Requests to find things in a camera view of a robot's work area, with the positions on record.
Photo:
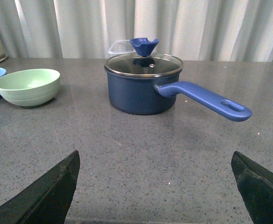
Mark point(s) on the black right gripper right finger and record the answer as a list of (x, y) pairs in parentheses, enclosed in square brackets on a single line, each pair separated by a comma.
[(255, 184)]

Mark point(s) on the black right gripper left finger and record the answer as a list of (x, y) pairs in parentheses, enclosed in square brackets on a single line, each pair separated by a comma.
[(48, 199)]

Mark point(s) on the glass lid with blue knob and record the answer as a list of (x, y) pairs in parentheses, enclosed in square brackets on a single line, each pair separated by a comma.
[(144, 62)]

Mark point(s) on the clear plastic food container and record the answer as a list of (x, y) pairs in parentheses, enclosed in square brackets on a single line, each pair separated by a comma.
[(120, 47)]

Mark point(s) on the green bowl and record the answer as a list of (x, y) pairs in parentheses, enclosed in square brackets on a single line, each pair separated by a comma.
[(30, 87)]

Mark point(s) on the white pleated curtain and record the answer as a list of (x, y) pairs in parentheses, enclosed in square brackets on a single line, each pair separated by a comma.
[(199, 30)]

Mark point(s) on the dark blue saucepan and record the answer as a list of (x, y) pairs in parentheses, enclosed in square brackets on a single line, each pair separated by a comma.
[(154, 95)]

